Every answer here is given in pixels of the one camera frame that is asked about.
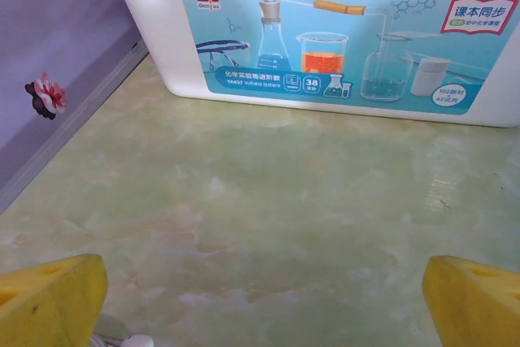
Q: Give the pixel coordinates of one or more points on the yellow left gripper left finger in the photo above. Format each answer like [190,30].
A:
[48,306]

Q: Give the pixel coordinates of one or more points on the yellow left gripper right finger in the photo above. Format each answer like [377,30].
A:
[475,310]

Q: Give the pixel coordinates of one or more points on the white storage box blue lid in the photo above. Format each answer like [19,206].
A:
[170,38]

